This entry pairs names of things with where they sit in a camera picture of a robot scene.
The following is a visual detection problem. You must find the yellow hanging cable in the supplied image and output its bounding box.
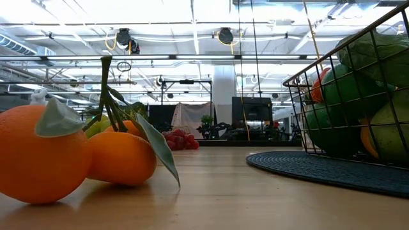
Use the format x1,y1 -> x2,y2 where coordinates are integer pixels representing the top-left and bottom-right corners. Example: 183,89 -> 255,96
302,0 -> 330,84

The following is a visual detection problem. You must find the tangerine sprig with leaves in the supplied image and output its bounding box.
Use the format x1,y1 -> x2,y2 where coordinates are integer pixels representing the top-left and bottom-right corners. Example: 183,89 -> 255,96
0,56 -> 181,205

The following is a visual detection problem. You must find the beige cloth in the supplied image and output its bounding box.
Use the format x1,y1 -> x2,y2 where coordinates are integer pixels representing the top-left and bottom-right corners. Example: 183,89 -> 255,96
171,102 -> 213,140

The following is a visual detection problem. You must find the red grape bunch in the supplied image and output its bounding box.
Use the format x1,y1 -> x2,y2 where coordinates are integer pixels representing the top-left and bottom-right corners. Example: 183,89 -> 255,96
161,128 -> 201,151

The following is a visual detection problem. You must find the orange bell pepper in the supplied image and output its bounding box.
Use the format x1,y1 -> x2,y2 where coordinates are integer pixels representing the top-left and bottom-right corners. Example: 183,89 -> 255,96
311,66 -> 332,104

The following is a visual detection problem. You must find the round dark blue mat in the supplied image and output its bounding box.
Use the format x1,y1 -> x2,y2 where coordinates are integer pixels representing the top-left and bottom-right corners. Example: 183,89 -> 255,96
245,149 -> 409,199

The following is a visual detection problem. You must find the thin black hanging cable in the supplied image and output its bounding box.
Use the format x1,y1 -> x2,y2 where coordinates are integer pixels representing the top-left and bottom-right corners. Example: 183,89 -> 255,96
236,0 -> 245,121

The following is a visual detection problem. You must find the round glossy green fruit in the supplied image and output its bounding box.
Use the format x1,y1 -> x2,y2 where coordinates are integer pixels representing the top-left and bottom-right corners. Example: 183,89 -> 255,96
305,102 -> 362,158

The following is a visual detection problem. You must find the green grape bunch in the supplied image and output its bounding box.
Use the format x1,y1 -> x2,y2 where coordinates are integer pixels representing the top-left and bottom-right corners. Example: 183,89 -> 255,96
84,114 -> 111,139

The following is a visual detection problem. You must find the overhead light bar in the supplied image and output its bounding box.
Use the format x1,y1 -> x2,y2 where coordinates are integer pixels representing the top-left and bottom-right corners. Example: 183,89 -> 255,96
91,54 -> 335,61

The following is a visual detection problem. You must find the bright green pear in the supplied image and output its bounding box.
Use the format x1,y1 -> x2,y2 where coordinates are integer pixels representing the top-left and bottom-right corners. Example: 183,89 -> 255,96
367,89 -> 409,164

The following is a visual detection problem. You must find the black ceiling cable reel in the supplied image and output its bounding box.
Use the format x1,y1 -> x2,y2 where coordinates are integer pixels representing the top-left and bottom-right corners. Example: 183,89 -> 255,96
218,27 -> 235,45
115,27 -> 141,55

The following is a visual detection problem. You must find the black background frame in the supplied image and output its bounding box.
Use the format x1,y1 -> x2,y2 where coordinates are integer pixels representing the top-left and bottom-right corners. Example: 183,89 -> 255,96
160,79 -> 213,106

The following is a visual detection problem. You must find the black wire basket gold rim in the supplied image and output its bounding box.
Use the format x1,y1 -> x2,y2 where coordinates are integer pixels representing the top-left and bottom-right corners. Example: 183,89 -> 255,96
282,1 -> 409,170

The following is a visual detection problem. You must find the black background monitor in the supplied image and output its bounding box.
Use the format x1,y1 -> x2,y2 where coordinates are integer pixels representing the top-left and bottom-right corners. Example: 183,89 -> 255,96
231,96 -> 274,122

